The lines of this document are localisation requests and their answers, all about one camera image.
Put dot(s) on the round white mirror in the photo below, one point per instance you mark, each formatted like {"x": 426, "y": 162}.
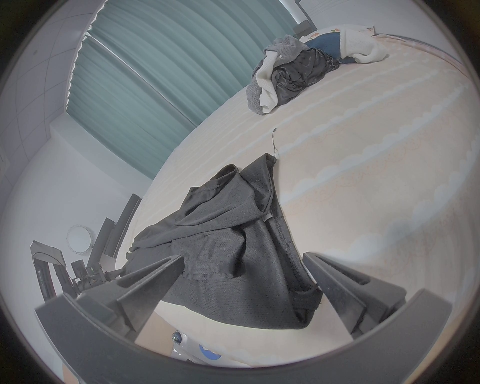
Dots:
{"x": 79, "y": 240}

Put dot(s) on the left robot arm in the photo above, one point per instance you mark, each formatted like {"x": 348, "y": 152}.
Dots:
{"x": 45, "y": 257}

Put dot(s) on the pile of clothes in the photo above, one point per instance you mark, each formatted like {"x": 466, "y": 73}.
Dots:
{"x": 296, "y": 71}

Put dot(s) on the blue-green curtain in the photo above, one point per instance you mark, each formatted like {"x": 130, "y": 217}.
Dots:
{"x": 123, "y": 108}
{"x": 195, "y": 48}

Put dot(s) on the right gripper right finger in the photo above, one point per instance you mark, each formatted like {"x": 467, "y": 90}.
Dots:
{"x": 348, "y": 296}

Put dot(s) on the bed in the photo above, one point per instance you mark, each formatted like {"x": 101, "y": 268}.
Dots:
{"x": 375, "y": 150}

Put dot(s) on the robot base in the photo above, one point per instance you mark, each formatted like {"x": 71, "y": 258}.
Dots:
{"x": 187, "y": 348}

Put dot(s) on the white printed pillow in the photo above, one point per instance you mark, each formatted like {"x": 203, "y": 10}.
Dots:
{"x": 324, "y": 30}

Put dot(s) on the grey bedside table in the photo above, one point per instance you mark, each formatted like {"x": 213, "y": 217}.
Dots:
{"x": 303, "y": 28}

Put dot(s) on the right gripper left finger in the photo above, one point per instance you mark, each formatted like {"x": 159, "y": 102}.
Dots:
{"x": 142, "y": 296}

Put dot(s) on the black T-shirt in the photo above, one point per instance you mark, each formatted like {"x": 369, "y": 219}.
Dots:
{"x": 232, "y": 243}

